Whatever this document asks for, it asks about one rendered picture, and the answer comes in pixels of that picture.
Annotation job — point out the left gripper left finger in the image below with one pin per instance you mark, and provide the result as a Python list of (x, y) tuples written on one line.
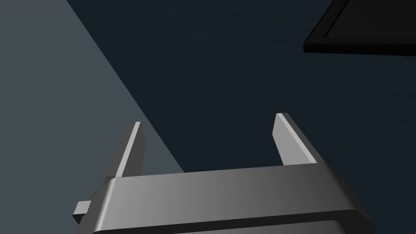
[(131, 152)]

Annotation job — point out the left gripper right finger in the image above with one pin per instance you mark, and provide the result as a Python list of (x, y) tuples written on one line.
[(292, 146)]

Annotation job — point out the black flat panel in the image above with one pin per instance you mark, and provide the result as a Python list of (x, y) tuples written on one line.
[(367, 29)]

